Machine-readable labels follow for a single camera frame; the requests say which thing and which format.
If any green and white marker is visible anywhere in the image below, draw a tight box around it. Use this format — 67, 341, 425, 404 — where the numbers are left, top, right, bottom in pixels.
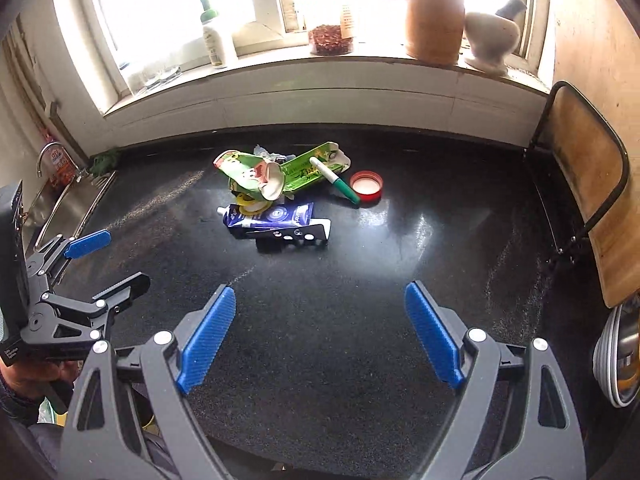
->
309, 156, 362, 207

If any red dish soap bottle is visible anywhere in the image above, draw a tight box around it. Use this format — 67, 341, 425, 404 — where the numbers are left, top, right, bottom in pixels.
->
47, 146, 77, 190

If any green cloth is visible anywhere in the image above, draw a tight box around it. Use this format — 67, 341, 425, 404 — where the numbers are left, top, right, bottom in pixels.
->
89, 148, 122, 177

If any small labelled bottle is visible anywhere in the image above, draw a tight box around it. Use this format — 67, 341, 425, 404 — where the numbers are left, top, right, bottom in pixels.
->
340, 4, 358, 40

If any glass jar with red contents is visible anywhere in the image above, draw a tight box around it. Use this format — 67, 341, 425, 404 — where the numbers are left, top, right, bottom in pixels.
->
307, 24, 356, 57

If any green cardboard package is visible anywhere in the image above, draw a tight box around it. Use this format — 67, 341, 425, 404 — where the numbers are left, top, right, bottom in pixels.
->
277, 141, 352, 192

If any red jar lid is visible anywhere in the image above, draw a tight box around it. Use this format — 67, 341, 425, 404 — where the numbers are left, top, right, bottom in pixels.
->
349, 170, 384, 204

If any white bottle with green cap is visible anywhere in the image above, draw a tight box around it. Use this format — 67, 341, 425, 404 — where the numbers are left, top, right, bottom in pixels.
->
197, 0, 237, 70

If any white ceramic vase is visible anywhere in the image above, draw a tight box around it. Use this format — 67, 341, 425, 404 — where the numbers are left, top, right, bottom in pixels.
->
462, 0, 528, 78

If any chrome faucet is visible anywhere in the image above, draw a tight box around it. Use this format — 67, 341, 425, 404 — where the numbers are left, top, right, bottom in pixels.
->
37, 142, 89, 182

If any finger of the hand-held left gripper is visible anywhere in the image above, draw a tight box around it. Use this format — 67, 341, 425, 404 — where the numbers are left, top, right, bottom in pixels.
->
42, 272, 151, 342
27, 229, 112, 291

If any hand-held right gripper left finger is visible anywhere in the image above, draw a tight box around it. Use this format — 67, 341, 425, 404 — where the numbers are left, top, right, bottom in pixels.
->
59, 284, 238, 480

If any yellow tape roll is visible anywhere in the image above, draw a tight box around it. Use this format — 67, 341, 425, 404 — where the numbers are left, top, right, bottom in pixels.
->
235, 192, 268, 212

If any white window frame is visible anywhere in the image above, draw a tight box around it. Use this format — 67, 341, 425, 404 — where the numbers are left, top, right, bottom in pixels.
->
50, 0, 551, 117

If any stainless steel sink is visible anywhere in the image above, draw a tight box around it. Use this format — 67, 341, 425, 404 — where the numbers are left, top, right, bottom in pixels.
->
20, 169, 119, 261

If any person's left hand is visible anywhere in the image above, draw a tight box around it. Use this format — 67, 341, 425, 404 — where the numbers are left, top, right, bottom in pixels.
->
0, 359, 81, 397

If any green white plastic packet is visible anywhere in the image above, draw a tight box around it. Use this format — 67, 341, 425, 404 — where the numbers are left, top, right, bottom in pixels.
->
214, 149, 287, 202

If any clear glass dish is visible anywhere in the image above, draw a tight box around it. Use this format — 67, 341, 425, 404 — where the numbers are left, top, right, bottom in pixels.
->
134, 64, 182, 89

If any wooden board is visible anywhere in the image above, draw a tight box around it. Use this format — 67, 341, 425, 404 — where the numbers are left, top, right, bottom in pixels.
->
542, 87, 640, 310

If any terracotta pot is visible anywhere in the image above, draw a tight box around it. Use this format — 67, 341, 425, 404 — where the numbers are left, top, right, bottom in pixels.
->
404, 0, 466, 66

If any blue cream tube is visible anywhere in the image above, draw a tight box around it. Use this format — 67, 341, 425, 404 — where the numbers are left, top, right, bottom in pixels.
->
217, 202, 332, 238

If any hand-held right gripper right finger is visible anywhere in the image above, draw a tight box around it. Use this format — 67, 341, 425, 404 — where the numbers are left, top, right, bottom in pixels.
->
404, 280, 587, 480

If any crumpled white and blue wrapper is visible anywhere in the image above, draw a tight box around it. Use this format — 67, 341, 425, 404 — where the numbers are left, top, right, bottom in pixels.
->
251, 144, 297, 162

